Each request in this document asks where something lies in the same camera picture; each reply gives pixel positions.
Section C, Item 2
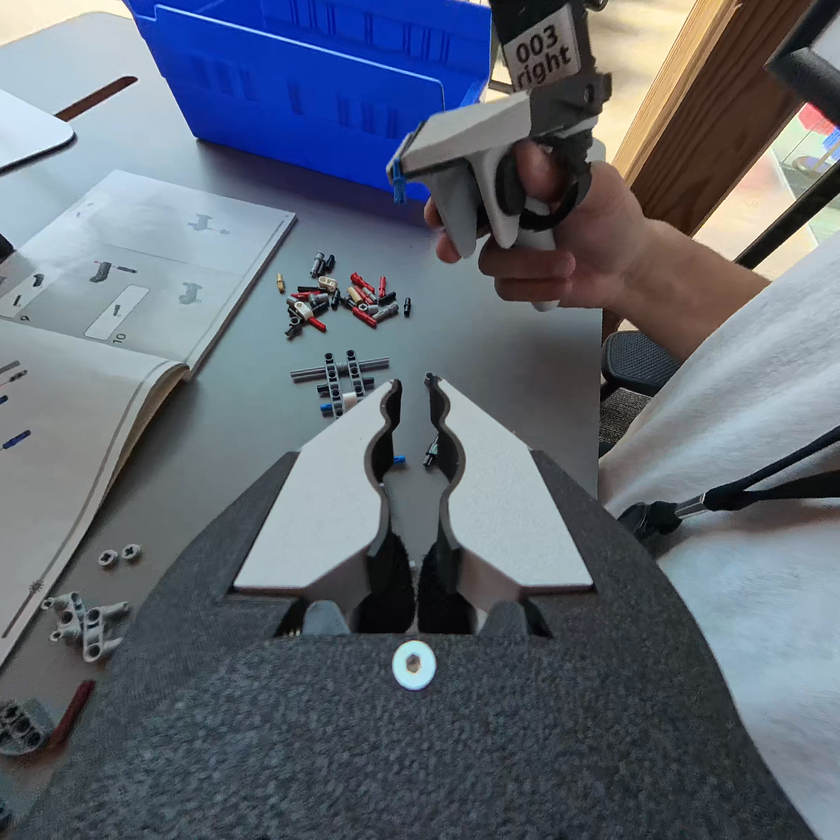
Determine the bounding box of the pile of small lego pieces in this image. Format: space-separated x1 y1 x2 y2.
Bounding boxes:
276 251 413 339

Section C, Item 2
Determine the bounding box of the black mesh office chair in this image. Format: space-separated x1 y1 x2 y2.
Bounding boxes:
600 330 683 454

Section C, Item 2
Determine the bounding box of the black metal bar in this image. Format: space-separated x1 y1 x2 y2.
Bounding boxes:
735 157 840 270

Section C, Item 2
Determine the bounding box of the open instruction booklet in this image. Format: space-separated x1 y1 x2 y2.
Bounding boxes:
0 169 298 664

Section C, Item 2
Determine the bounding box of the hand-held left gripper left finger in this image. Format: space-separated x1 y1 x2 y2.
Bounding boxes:
234 379 416 634

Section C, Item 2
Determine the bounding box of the blue plastic bin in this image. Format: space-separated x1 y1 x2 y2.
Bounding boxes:
121 0 494 198

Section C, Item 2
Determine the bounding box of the wooden post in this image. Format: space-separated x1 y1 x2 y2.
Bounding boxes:
610 0 815 237

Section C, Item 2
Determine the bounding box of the dark grey lego block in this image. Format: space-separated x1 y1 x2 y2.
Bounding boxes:
0 699 56 757

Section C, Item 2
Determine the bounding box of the black drawstring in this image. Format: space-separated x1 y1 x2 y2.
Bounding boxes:
617 427 840 542

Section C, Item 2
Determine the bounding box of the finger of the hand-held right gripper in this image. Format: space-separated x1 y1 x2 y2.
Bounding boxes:
386 91 535 178
428 159 493 259

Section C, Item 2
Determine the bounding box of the grey thin lego beam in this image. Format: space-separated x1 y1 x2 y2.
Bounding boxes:
80 600 130 662

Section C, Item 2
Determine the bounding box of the grey black lego frame assembly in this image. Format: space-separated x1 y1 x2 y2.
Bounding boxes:
290 351 391 419

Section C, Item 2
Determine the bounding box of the black padded bar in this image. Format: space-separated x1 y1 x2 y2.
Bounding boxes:
764 20 840 126

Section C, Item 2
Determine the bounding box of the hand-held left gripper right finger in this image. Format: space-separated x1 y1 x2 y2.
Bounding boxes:
419 373 595 635

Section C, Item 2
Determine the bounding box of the person's white sweatshirt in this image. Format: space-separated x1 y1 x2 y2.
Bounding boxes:
600 236 840 840

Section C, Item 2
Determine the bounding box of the person's right hand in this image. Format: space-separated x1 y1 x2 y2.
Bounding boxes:
423 141 651 311

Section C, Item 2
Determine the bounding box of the white monitor stand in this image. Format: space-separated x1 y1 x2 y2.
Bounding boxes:
0 88 75 175

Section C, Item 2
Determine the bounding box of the dark red lego axle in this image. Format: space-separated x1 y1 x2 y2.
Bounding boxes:
47 680 96 746

